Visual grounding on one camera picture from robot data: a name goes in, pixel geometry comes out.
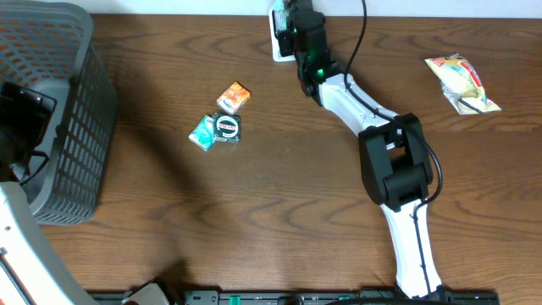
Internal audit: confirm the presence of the grey plastic mesh basket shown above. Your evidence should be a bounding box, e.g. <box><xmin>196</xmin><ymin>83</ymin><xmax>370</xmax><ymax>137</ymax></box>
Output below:
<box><xmin>1</xmin><ymin>1</ymin><xmax>119</xmax><ymax>225</ymax></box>

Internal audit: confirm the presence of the teal small box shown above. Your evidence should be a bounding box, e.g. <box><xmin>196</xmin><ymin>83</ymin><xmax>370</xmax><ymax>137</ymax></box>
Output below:
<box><xmin>189</xmin><ymin>115</ymin><xmax>215</xmax><ymax>152</ymax></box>

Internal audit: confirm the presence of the orange small box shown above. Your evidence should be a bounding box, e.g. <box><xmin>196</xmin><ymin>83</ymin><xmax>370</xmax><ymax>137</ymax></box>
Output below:
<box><xmin>217</xmin><ymin>81</ymin><xmax>251</xmax><ymax>115</ymax></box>

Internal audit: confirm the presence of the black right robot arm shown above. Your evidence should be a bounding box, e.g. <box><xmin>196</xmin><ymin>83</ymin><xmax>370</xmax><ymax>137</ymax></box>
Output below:
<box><xmin>269</xmin><ymin>0</ymin><xmax>443</xmax><ymax>301</ymax></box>

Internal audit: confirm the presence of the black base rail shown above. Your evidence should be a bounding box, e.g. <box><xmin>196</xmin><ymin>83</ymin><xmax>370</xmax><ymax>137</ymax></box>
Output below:
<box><xmin>89</xmin><ymin>279</ymin><xmax>501</xmax><ymax>305</ymax></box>

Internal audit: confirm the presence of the white barcode scanner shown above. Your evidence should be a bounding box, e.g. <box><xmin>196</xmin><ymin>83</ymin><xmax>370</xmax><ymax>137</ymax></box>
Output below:
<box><xmin>268</xmin><ymin>5</ymin><xmax>295</xmax><ymax>63</ymax></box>

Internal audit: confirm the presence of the yellow snack bag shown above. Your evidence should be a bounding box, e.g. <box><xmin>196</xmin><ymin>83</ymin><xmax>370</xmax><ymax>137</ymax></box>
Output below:
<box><xmin>424</xmin><ymin>53</ymin><xmax>501</xmax><ymax>115</ymax></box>

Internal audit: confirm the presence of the teal snack packet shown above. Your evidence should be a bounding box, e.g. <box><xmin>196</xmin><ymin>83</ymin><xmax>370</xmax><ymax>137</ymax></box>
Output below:
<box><xmin>271</xmin><ymin>0</ymin><xmax>292</xmax><ymax>15</ymax></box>

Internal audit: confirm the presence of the black round-logo packet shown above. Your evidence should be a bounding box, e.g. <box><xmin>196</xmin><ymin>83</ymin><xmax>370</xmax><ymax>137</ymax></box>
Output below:
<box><xmin>213</xmin><ymin>113</ymin><xmax>241</xmax><ymax>143</ymax></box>

